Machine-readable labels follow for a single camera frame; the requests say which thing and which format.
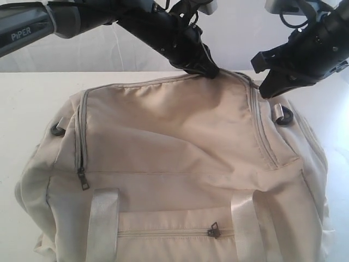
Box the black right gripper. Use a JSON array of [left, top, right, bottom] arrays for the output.
[[251, 1, 348, 99]]

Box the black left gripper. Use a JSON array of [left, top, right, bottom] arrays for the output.
[[117, 1, 220, 79]]

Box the white fabric duffel bag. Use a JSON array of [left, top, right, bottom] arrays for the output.
[[15, 70, 333, 261]]

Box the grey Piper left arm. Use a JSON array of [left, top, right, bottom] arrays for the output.
[[1, 1, 220, 79]]

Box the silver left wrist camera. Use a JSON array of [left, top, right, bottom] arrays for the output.
[[198, 0, 218, 15]]

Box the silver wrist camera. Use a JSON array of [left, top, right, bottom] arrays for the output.
[[264, 0, 320, 16], [198, 0, 218, 15]]

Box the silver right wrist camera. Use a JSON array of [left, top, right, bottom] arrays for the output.
[[264, 0, 320, 16]]

